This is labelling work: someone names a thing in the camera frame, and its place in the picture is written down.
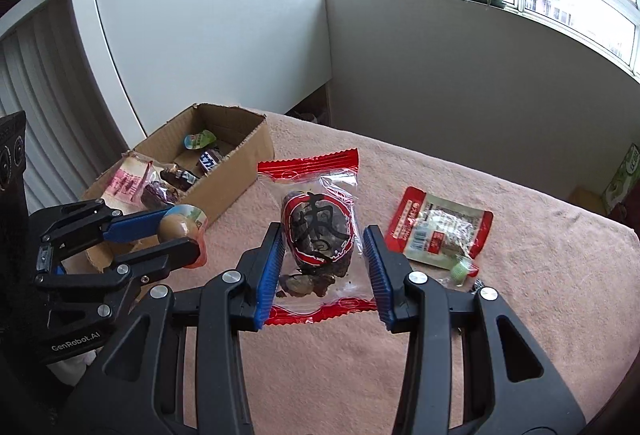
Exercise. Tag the white cabinet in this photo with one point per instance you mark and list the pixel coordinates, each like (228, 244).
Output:
(152, 58)

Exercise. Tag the small green candy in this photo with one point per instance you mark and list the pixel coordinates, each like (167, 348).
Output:
(462, 270)

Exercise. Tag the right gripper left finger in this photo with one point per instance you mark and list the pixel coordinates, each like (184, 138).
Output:
(175, 365)

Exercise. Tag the Snickers chocolate bar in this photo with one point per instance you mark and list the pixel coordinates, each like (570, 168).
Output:
(198, 163)

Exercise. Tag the green jelly cup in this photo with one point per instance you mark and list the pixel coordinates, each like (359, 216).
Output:
(199, 140)

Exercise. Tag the brown cardboard box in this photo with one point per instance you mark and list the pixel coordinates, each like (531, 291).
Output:
(243, 138)

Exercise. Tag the green white carton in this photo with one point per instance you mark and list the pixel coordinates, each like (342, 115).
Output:
(623, 180)

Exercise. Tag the red white snack pouch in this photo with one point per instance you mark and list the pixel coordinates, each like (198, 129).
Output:
(433, 231)

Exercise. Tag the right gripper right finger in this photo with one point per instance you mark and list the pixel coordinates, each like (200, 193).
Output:
(472, 366)

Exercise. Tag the braised egg packet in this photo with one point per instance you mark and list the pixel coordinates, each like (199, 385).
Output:
(185, 221)

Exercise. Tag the red clear dates packet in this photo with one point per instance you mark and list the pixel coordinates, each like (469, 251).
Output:
(323, 274)

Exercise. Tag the large bread packet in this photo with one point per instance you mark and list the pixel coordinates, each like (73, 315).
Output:
(124, 190)

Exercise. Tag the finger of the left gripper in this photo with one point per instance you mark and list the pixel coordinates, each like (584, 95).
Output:
(72, 228)
(137, 268)

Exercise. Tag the black white candy packet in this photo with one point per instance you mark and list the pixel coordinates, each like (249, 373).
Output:
(476, 286)

